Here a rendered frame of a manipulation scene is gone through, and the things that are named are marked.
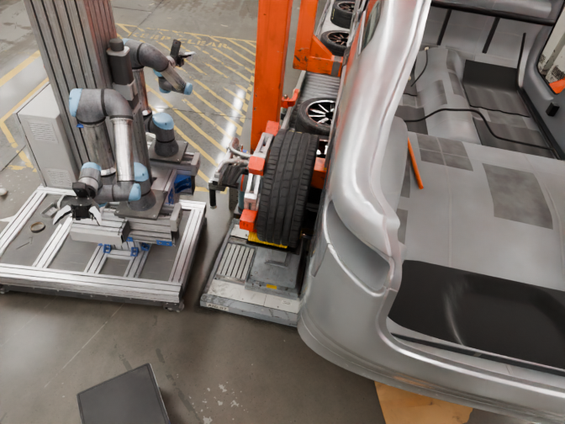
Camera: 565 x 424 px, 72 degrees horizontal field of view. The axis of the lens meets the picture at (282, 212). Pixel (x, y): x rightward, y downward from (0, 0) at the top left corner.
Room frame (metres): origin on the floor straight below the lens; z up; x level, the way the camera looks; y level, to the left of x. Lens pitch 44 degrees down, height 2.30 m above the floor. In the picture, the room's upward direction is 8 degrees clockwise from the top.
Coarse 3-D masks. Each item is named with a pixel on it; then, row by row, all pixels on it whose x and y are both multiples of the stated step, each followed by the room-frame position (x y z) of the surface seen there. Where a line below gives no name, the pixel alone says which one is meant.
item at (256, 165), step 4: (252, 156) 1.56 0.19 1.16; (256, 156) 1.56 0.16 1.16; (252, 160) 1.54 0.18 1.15; (256, 160) 1.55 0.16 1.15; (260, 160) 1.55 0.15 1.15; (264, 160) 1.55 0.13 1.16; (252, 164) 1.53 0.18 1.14; (256, 164) 1.53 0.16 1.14; (260, 164) 1.53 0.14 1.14; (264, 164) 1.55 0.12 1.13; (248, 168) 1.51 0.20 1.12; (252, 168) 1.51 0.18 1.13; (256, 168) 1.51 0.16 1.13; (260, 168) 1.51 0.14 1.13; (264, 168) 1.56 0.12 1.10; (252, 172) 1.54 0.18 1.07; (256, 172) 1.53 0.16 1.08; (260, 172) 1.52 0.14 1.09
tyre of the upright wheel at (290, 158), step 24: (288, 144) 1.69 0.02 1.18; (312, 144) 1.72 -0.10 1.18; (288, 168) 1.55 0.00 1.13; (312, 168) 1.57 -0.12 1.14; (264, 192) 1.46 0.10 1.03; (288, 192) 1.47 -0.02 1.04; (264, 216) 1.41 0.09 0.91; (288, 216) 1.41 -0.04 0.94; (264, 240) 1.44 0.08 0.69; (288, 240) 1.41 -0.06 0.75
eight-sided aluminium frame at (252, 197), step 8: (264, 136) 1.81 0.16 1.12; (272, 136) 1.82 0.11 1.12; (264, 144) 1.92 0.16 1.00; (256, 152) 1.65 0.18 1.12; (264, 152) 1.66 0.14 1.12; (248, 184) 1.52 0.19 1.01; (256, 184) 1.52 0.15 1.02; (248, 192) 1.49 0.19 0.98; (256, 192) 1.50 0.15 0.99; (248, 200) 1.47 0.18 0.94; (256, 200) 1.48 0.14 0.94; (248, 208) 1.50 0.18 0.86; (256, 208) 1.76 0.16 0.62; (256, 224) 1.56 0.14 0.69
